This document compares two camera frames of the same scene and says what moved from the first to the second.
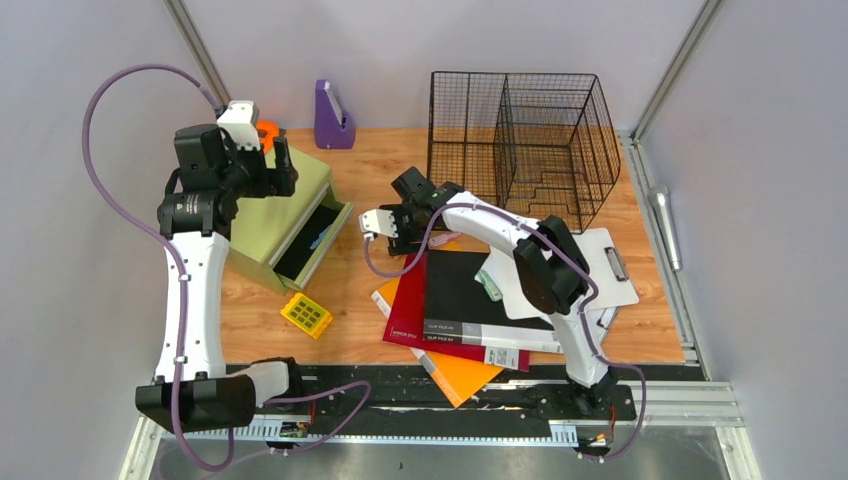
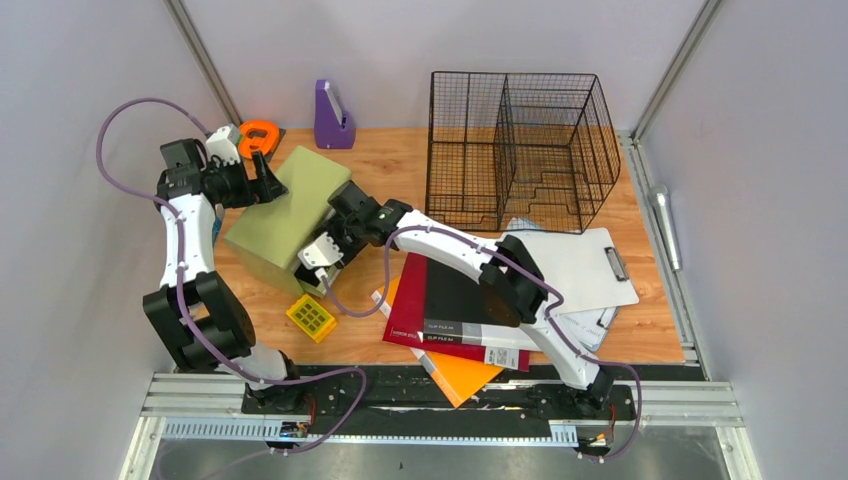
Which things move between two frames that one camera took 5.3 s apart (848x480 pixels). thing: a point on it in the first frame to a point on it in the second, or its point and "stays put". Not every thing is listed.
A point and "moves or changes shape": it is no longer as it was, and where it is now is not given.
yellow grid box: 307,314 stays put
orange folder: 459,380 stays put
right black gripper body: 408,224 to 347,236
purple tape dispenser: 333,128 stays put
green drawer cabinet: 289,240 moves or changes shape
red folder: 406,322 stays put
